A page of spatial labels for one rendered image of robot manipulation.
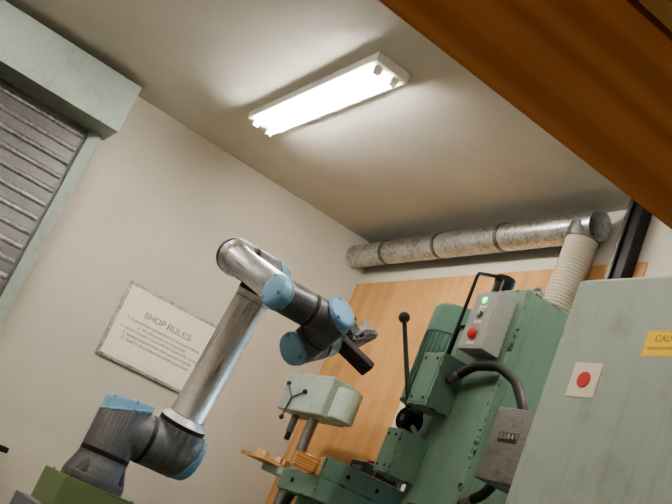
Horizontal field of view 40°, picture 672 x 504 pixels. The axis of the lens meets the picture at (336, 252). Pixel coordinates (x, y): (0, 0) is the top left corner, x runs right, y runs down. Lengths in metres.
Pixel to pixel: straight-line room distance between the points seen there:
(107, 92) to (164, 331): 1.41
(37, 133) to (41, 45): 0.49
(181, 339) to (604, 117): 5.09
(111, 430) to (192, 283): 2.92
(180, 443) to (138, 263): 2.78
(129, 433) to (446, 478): 0.97
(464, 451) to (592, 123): 1.80
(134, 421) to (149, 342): 2.73
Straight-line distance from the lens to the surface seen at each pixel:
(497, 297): 2.39
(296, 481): 2.58
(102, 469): 2.79
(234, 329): 2.84
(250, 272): 2.50
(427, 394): 2.40
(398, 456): 2.40
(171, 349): 5.57
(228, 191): 5.78
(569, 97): 0.56
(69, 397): 5.41
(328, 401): 4.91
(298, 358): 2.38
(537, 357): 2.42
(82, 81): 5.29
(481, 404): 2.35
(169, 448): 2.85
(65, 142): 5.44
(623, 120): 0.57
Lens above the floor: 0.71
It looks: 17 degrees up
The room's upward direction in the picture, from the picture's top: 23 degrees clockwise
